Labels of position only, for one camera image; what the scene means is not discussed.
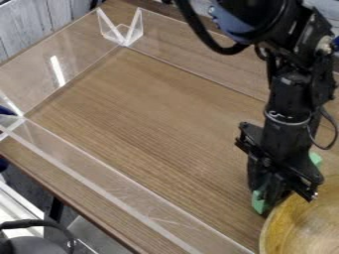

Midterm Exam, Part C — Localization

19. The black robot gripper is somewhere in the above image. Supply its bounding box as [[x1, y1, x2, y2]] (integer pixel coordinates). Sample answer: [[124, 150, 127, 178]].
[[236, 116, 320, 217]]

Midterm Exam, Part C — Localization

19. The green rectangular block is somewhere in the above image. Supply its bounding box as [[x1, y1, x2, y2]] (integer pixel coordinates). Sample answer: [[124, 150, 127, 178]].
[[248, 151, 324, 214]]

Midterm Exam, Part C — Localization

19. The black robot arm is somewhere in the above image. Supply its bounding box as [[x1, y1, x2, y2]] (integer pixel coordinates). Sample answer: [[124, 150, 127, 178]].
[[175, 0, 336, 214]]

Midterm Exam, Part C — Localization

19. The brown wooden bowl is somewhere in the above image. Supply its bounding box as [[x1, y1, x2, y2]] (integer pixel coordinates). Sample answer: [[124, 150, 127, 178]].
[[259, 175, 339, 254]]

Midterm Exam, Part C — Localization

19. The grey metal plate with screw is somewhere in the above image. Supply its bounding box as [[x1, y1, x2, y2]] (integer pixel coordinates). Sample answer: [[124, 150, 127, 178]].
[[61, 215, 132, 254]]

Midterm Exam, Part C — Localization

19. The black table leg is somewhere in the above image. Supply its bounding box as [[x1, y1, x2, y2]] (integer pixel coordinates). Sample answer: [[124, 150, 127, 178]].
[[49, 197, 65, 222]]

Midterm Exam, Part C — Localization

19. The blue object at left edge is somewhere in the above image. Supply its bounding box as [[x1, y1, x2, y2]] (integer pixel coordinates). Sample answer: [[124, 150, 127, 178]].
[[0, 105, 17, 116]]

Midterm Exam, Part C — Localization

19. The clear acrylic front wall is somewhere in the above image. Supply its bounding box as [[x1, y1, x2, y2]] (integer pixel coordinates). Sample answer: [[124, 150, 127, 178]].
[[0, 95, 255, 254]]

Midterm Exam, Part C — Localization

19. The clear acrylic corner bracket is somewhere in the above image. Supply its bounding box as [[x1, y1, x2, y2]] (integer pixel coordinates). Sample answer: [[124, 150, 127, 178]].
[[95, 8, 144, 47]]

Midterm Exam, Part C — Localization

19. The black cable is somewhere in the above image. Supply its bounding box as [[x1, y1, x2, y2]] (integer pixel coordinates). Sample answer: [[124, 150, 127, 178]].
[[0, 218, 79, 254]]

